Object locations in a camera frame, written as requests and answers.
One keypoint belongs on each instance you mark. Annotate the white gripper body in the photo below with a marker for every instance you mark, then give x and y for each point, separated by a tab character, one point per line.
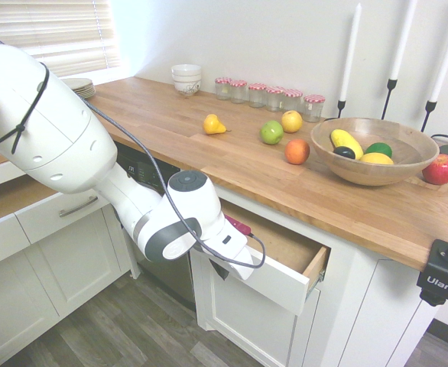
235	248

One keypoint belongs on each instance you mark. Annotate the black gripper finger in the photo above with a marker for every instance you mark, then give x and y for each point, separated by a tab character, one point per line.
220	269

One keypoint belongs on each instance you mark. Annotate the white-fronted wooden drawer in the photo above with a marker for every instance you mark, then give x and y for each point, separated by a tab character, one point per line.
277	275

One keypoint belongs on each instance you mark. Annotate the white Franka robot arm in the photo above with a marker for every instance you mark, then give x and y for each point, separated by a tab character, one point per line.
59	126

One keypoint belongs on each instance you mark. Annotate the stainless steel dishwasher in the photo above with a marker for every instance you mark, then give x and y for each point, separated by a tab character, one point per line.
170	279

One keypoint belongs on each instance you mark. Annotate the white base cabinet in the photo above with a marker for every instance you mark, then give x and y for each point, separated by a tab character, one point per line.
262	329

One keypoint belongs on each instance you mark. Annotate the orange red peach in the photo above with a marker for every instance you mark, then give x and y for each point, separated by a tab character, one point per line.
297	151

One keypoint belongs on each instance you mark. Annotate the green apple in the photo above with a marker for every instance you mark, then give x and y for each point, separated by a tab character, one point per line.
271	132

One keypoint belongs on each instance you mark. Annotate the yellow pear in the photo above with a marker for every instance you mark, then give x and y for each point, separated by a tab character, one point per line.
213	125

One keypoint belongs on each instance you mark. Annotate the yellow apple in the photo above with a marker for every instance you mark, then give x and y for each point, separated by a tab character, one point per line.
292	121

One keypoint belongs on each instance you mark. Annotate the dark green avocado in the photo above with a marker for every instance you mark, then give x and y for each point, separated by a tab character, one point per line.
344	152

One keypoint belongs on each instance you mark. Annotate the glass jar checkered lid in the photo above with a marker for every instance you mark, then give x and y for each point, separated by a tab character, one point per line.
274	100
257	96
238	92
314	109
222	89
293	100

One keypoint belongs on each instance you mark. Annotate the yellow squash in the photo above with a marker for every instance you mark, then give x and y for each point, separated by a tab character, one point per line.
346	142

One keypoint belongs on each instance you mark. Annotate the large wooden bowl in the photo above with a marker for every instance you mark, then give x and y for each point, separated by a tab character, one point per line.
373	174

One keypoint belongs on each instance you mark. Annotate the yellow lemon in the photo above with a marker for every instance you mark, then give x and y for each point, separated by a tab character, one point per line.
377	159

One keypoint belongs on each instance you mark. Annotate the white bowl with pattern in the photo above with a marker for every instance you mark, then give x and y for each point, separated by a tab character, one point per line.
186	86

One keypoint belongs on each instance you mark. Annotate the white shaker cabinet unit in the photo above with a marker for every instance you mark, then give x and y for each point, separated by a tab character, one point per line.
48	264

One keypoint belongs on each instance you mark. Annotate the green lime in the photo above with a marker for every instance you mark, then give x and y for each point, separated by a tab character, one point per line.
380	149

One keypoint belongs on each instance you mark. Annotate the black candle holder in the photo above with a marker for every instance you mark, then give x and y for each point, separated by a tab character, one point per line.
428	114
341	108
388	97

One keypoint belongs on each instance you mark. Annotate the plain white bowl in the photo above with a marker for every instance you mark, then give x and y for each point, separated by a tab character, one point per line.
186	70

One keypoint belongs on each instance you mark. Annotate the red apple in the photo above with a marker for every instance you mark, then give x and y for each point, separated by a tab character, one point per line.
440	170

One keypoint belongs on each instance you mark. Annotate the stack of cream plates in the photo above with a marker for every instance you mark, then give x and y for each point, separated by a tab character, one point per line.
80	87

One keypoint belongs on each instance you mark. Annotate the white window blinds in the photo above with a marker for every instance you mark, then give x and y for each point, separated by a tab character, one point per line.
48	30

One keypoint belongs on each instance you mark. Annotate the metal drawer slide rail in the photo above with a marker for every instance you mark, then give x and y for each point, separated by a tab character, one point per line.
315	283

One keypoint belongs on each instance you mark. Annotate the black Ulanzi camera clamp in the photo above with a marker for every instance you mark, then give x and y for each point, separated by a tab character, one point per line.
443	275

